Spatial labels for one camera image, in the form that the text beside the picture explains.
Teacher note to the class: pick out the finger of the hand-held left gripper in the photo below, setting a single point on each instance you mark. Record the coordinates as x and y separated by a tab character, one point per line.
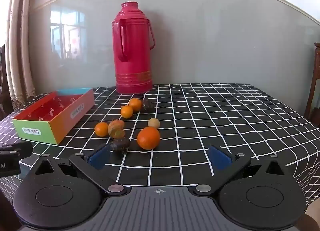
23	149

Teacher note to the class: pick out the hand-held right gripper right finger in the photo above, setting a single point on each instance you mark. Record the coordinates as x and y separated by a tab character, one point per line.
220	158

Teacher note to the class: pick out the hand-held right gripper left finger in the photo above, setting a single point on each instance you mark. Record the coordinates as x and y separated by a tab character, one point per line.
100	158

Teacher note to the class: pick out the dark water chestnut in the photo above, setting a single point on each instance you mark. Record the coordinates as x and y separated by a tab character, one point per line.
147	104
120	145

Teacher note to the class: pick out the small tangerine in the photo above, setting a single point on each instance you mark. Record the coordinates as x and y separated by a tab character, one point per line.
101	129
135	104
126	112

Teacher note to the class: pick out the colourful cardboard box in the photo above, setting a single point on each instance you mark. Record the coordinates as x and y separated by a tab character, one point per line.
62	118

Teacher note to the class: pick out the large orange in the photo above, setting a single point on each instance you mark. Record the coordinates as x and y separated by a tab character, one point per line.
148	138

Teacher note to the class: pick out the orange husked fruit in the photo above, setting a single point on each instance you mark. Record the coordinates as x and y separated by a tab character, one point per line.
116	129

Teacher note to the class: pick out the black white grid tablecloth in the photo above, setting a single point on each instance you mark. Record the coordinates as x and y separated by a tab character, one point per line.
225	121

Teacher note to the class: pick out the tan longan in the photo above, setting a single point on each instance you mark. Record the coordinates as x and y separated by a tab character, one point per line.
153	123

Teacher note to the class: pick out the dark wooden furniture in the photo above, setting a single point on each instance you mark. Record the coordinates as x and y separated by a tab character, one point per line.
3	83

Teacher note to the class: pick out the beige curtain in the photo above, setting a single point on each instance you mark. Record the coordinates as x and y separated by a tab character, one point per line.
21	46

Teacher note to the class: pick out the red thermos flask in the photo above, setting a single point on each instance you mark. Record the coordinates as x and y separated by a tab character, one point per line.
135	53

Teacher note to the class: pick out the brown wooden chair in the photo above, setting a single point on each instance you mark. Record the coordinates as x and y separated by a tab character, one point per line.
313	83

